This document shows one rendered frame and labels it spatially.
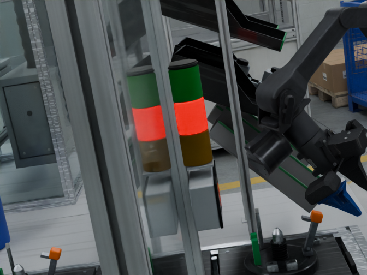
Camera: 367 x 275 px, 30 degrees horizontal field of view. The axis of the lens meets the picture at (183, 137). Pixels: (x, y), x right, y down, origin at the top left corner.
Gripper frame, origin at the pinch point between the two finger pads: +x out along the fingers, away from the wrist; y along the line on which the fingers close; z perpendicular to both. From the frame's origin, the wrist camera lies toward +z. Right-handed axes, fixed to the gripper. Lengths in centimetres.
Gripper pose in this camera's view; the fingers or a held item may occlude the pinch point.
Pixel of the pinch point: (353, 188)
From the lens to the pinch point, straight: 126.4
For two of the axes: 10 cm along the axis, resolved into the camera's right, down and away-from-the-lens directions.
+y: 4.3, -4.6, 7.8
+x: 6.7, 7.4, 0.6
